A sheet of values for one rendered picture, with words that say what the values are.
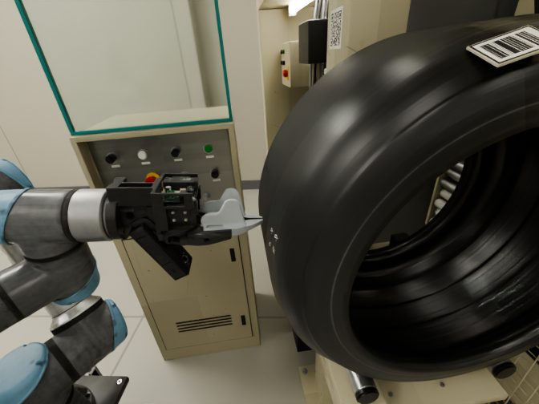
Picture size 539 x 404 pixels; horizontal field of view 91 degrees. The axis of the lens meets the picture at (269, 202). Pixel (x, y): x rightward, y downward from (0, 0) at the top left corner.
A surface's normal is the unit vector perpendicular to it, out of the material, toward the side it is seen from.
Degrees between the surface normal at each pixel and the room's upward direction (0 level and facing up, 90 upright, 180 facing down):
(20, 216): 58
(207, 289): 90
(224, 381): 0
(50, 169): 90
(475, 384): 0
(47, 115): 90
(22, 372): 8
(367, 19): 90
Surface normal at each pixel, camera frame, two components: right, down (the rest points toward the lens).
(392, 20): 0.13, 0.47
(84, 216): 0.14, -0.01
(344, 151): -0.49, -0.04
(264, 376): -0.06, -0.87
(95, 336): 0.66, -0.26
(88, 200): 0.12, -0.58
